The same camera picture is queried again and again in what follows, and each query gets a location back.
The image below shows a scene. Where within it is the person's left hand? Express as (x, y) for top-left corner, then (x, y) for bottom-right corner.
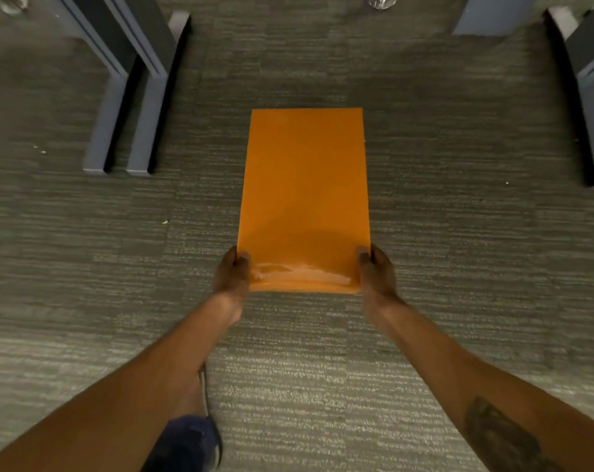
(212, 246), (252, 305)

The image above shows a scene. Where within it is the person's right hand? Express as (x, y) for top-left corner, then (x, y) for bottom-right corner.
(357, 244), (401, 307)

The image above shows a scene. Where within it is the orange envelope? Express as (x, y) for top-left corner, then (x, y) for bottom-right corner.
(236, 107), (371, 294)

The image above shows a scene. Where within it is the person's right forearm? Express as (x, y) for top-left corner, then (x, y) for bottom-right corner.
(364, 297), (594, 472)

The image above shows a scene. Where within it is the person's left forearm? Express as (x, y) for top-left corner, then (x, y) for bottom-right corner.
(0, 292), (243, 472)

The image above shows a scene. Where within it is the person's leg in dark shorts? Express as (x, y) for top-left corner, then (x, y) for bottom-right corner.
(142, 363), (224, 472)

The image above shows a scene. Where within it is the grey desk leg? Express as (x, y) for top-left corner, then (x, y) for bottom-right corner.
(100, 0), (191, 176)
(545, 0), (594, 189)
(46, 0), (140, 175)

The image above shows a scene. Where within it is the grey desk panel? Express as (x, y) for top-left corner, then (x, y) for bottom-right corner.
(452, 0), (541, 37)

